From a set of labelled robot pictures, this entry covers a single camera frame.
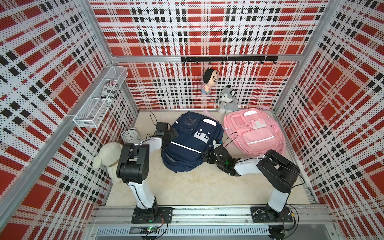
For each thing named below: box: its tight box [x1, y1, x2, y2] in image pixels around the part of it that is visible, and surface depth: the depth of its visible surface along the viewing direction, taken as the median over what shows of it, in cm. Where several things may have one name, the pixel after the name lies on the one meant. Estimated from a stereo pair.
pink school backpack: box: [203, 106, 286, 158], surface depth 104 cm
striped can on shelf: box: [101, 80, 119, 102], surface depth 76 cm
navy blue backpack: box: [161, 111, 224, 173], surface depth 98 cm
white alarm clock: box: [121, 127, 141, 144], surface depth 103 cm
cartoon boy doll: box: [201, 68, 218, 94], surface depth 94 cm
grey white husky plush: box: [218, 85, 239, 114], surface depth 112 cm
